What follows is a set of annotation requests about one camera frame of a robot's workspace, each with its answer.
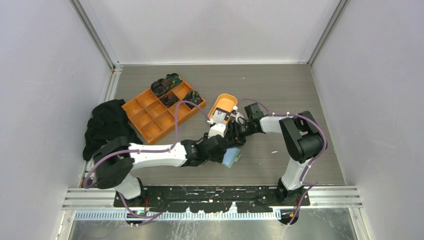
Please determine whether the dark rolled sock left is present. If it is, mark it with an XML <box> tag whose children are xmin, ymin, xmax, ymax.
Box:
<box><xmin>150</xmin><ymin>78</ymin><xmax>172</xmax><ymax>98</ymax></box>

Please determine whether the dark rolled sock top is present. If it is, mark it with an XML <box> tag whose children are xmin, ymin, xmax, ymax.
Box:
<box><xmin>165</xmin><ymin>72</ymin><xmax>183</xmax><ymax>88</ymax></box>

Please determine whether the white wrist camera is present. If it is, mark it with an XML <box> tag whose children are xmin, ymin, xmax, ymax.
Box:
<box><xmin>230</xmin><ymin>105</ymin><xmax>247</xmax><ymax>124</ymax></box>
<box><xmin>207</xmin><ymin>119</ymin><xmax>228</xmax><ymax>138</ymax></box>

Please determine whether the orange wooden divider box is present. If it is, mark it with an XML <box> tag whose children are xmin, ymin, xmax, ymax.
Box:
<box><xmin>122</xmin><ymin>80</ymin><xmax>200</xmax><ymax>145</ymax></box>

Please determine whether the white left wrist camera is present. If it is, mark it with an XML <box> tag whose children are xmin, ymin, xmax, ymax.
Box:
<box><xmin>207</xmin><ymin>119</ymin><xmax>228</xmax><ymax>138</ymax></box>

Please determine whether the silver card in tray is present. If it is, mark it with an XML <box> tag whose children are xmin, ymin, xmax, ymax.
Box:
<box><xmin>212</xmin><ymin>109</ymin><xmax>227</xmax><ymax>123</ymax></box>

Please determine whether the green card holder wallet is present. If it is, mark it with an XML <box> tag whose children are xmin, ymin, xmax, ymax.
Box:
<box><xmin>221</xmin><ymin>147</ymin><xmax>241</xmax><ymax>168</ymax></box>

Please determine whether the dark rolled sock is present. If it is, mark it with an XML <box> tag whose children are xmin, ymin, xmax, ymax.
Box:
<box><xmin>159</xmin><ymin>91</ymin><xmax>180</xmax><ymax>108</ymax></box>
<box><xmin>150</xmin><ymin>78</ymin><xmax>172</xmax><ymax>98</ymax></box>
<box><xmin>165</xmin><ymin>72</ymin><xmax>183</xmax><ymax>88</ymax></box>

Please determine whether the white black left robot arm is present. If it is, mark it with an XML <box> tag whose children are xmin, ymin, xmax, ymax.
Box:
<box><xmin>91</xmin><ymin>135</ymin><xmax>240</xmax><ymax>207</ymax></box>

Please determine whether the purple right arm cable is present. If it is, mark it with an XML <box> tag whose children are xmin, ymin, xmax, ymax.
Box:
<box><xmin>239</xmin><ymin>98</ymin><xmax>329</xmax><ymax>226</ymax></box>

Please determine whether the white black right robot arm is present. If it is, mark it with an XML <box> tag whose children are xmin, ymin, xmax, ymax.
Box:
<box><xmin>225</xmin><ymin>102</ymin><xmax>328</xmax><ymax>206</ymax></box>

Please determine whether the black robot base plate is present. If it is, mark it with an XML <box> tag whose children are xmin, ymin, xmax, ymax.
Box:
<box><xmin>125</xmin><ymin>185</ymin><xmax>310</xmax><ymax>214</ymax></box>

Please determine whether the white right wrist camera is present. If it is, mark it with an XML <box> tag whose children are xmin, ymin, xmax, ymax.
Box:
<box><xmin>230</xmin><ymin>105</ymin><xmax>247</xmax><ymax>124</ymax></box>

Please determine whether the black card in tray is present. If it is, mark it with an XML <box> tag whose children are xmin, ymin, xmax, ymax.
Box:
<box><xmin>215</xmin><ymin>107</ymin><xmax>231</xmax><ymax>122</ymax></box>

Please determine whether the dark rolled sock centre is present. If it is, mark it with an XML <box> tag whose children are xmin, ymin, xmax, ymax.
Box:
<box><xmin>159</xmin><ymin>91</ymin><xmax>180</xmax><ymax>108</ymax></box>

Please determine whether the black cloth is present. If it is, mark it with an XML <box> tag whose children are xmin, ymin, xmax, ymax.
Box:
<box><xmin>82</xmin><ymin>99</ymin><xmax>143</xmax><ymax>161</ymax></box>

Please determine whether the aluminium frame rail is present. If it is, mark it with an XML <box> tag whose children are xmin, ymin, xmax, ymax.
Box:
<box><xmin>62</xmin><ymin>186</ymin><xmax>363</xmax><ymax>224</ymax></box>

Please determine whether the green patterned rolled sock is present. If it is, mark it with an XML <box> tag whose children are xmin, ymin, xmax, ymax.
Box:
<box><xmin>184</xmin><ymin>90</ymin><xmax>203</xmax><ymax>105</ymax></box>

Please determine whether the yellow oval tray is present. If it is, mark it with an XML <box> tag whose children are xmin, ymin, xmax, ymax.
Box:
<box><xmin>208</xmin><ymin>93</ymin><xmax>238</xmax><ymax>119</ymax></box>

